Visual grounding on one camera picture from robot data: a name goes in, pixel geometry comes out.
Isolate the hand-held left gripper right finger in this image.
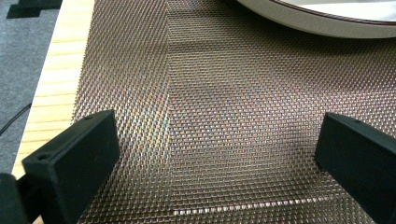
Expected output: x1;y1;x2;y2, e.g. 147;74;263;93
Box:
314;112;396;224

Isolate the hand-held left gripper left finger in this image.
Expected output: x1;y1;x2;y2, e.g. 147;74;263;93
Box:
21;109;121;224

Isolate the white plate with brown rim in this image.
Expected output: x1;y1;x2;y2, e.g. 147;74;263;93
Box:
235;0;396;40

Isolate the brown woven placemat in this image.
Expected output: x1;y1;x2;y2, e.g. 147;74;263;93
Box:
70;0;396;224

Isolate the black metal stand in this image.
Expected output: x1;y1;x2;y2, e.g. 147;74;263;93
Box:
6;0;64;20

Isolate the long black floor cable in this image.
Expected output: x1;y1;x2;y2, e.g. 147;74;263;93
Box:
0;102;33;137

